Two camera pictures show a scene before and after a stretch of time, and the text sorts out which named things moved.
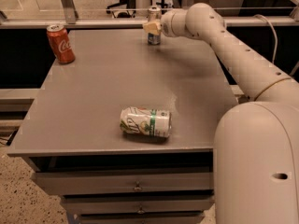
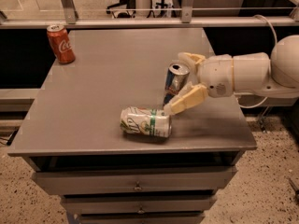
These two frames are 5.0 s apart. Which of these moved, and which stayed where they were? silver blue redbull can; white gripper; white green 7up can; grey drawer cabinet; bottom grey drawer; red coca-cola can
Moved: silver blue redbull can; white gripper
Stayed: grey drawer cabinet; red coca-cola can; white green 7up can; bottom grey drawer
